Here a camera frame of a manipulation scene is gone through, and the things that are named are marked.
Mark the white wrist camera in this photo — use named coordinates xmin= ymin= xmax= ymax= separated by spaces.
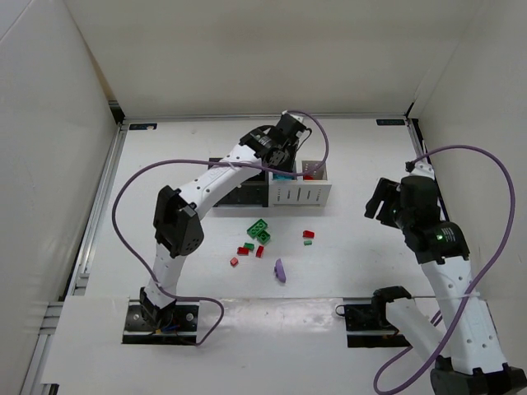
xmin=405 ymin=161 xmax=435 ymax=179
xmin=281 ymin=111 xmax=306 ymax=133

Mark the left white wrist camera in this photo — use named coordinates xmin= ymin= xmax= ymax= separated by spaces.
xmin=281 ymin=111 xmax=306 ymax=133

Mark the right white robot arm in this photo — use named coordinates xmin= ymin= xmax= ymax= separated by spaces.
xmin=365 ymin=175 xmax=526 ymax=394

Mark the purple lego piece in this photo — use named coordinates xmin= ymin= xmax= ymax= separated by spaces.
xmin=273 ymin=258 xmax=287 ymax=283

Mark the large green lego brick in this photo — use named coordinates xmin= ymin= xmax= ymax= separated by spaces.
xmin=247 ymin=219 xmax=268 ymax=239

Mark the white double bin container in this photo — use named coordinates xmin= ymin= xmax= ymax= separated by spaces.
xmin=268 ymin=165 xmax=332 ymax=207

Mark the light blue lego brick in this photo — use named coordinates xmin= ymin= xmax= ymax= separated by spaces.
xmin=273 ymin=174 xmax=295 ymax=180

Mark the blue label corner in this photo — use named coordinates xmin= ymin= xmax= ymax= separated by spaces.
xmin=376 ymin=118 xmax=406 ymax=126
xmin=128 ymin=123 xmax=157 ymax=131

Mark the square green lego brick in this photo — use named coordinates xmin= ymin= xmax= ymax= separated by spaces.
xmin=256 ymin=230 xmax=271 ymax=245

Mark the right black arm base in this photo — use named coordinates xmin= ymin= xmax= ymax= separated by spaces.
xmin=334 ymin=300 xmax=410 ymax=349

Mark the black double bin container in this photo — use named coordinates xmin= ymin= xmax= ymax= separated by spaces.
xmin=215 ymin=171 xmax=268 ymax=207

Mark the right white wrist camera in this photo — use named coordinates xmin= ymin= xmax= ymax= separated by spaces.
xmin=405 ymin=161 xmax=435 ymax=179

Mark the blue label right corner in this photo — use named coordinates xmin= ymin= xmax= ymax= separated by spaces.
xmin=376 ymin=118 xmax=406 ymax=126

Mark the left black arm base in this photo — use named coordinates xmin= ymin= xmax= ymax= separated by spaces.
xmin=121 ymin=300 xmax=199 ymax=346

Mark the red and green lego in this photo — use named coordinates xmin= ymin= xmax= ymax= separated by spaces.
xmin=237 ymin=247 xmax=250 ymax=256

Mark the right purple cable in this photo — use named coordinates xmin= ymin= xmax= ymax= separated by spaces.
xmin=372 ymin=144 xmax=516 ymax=394

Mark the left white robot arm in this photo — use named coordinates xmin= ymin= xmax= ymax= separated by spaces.
xmin=140 ymin=113 xmax=307 ymax=327

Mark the blue label left corner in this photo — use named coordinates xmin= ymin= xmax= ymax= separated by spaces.
xmin=128 ymin=123 xmax=157 ymax=131

